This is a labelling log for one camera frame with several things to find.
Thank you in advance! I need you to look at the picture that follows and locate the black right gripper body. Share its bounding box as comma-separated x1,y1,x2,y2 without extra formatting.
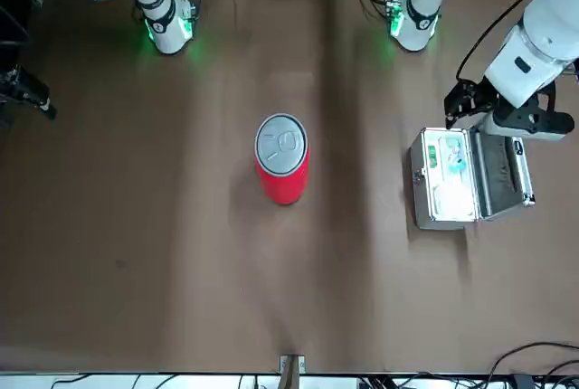
0,62,29,108

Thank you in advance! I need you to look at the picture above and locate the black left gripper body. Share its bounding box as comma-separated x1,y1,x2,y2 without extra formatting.
492,83,576,138

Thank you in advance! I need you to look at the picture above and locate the red push-button trash can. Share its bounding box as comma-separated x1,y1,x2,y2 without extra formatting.
252,112,312,205

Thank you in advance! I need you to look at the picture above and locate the teal item in case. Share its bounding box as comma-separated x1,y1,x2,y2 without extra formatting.
447,156,470,176

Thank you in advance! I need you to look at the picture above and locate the open aluminium case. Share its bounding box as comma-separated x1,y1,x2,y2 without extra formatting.
409,125,536,231

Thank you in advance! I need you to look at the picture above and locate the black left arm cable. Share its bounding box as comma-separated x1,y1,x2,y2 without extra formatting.
455,0,538,88

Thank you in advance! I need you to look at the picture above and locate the black left base cable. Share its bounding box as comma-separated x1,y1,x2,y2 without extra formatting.
356,0,395,20

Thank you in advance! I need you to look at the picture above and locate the black looped cable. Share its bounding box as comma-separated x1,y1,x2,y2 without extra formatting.
488,341,579,385

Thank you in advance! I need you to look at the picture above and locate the white desk with cables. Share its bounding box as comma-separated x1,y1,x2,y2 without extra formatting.
0,373,579,389

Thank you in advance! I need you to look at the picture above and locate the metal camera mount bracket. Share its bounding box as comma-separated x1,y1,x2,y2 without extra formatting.
279,354,307,389

